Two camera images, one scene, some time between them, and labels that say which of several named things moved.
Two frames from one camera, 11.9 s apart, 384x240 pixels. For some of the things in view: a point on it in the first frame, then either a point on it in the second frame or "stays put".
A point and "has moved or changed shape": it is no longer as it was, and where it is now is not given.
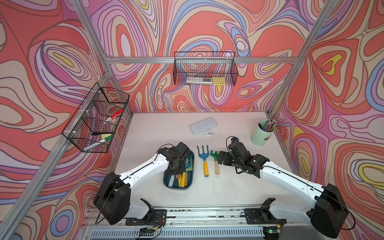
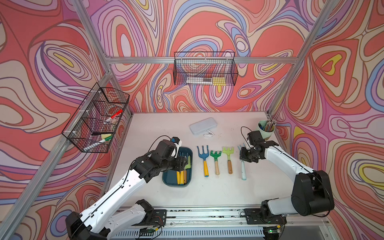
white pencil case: (203, 125) stays put
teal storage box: (166, 177) stays put
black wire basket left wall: (92, 127) stays put
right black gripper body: (229, 160) to (249, 155)
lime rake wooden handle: (189, 169) has moved or changed shape
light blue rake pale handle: (171, 180) has moved or changed shape
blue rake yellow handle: (204, 156) stays put
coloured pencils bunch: (270, 125) stays put
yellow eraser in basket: (219, 81) stays put
